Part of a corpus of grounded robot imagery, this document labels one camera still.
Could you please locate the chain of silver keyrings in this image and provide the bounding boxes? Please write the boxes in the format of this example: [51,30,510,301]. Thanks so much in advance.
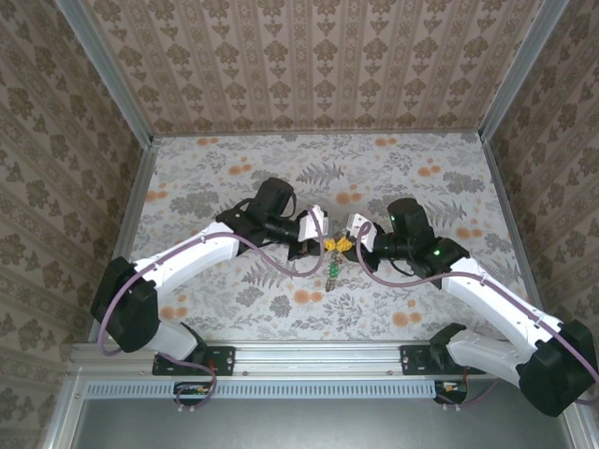
[324,250,343,293]

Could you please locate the black wiring connector box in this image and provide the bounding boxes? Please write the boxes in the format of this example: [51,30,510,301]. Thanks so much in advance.
[432,379,469,404]
[173,381,212,407]

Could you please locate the grey metal shelf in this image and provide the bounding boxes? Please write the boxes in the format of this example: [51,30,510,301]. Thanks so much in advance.
[44,397,579,449]

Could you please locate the aluminium side rail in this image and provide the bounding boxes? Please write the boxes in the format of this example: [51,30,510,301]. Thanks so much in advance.
[88,138,160,347]
[480,135,551,331]

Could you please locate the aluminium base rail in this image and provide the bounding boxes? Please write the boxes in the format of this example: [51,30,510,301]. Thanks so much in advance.
[69,340,492,379]

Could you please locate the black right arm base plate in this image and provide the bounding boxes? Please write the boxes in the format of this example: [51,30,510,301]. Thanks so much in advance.
[400,344,486,376]

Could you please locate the slotted grey cable duct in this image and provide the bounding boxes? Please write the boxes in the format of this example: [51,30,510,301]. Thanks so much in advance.
[86,379,439,400]

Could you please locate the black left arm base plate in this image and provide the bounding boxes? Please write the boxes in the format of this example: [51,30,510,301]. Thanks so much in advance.
[152,344,236,376]

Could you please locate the short purple cable loop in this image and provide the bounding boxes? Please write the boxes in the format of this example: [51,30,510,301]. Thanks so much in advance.
[158,357,219,415]
[434,371,509,413]

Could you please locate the aluminium corner post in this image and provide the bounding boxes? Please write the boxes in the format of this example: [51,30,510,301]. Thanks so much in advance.
[477,0,570,141]
[53,0,155,144]

